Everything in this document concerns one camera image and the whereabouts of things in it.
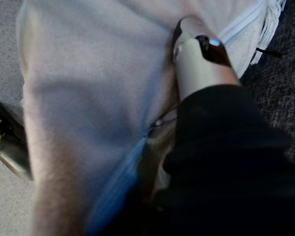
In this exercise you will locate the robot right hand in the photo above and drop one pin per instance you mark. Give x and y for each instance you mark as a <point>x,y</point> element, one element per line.
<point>223,159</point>

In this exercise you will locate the grey fabric armchair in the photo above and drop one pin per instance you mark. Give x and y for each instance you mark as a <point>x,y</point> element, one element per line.
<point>280,86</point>

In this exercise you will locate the white fringed cushion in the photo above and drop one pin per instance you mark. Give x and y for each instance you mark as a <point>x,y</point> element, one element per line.
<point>88,86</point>

